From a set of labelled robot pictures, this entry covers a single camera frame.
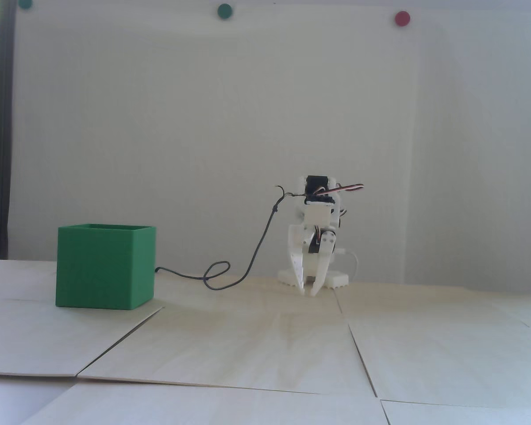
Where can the black window frame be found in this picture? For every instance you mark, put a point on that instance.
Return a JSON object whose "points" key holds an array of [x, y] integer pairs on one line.
{"points": [[2, 133]]}

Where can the red round magnet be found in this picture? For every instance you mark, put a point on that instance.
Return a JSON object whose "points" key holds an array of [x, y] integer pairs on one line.
{"points": [[402, 18]]}

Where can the green round magnet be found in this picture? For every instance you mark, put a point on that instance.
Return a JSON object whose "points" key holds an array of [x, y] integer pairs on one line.
{"points": [[25, 3], [225, 11]]}

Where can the green box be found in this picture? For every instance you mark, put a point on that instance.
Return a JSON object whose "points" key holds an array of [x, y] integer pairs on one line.
{"points": [[97, 265]]}

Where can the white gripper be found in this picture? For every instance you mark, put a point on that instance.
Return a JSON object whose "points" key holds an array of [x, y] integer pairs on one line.
{"points": [[302, 246]]}

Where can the white magnetic board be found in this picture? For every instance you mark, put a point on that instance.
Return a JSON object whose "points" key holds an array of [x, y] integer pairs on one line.
{"points": [[203, 110]]}

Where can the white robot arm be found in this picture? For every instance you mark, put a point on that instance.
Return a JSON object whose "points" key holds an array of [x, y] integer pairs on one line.
{"points": [[316, 182]]}

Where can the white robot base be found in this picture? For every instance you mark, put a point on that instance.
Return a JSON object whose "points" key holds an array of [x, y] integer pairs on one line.
{"points": [[338, 280]]}

